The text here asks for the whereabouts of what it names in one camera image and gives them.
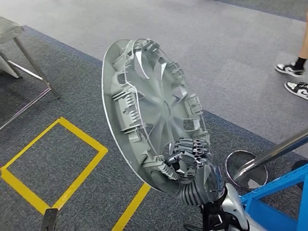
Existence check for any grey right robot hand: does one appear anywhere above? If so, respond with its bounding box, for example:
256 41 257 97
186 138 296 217
165 137 225 205

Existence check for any grey plastic wheel hubcap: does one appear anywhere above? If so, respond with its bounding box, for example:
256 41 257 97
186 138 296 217
101 38 212 197

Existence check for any blue metal shelf rack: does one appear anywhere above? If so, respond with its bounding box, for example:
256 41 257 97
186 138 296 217
240 164 308 231

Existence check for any yellow floor tape square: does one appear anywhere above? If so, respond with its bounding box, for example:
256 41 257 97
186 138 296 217
0 117 109 216

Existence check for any person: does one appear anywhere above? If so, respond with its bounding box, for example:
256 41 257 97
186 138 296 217
275 11 308 101

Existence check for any chrome stanchion post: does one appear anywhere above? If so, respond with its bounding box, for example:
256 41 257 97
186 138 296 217
224 127 308 191

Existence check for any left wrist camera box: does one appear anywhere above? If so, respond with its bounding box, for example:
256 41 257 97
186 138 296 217
40 208 59 231

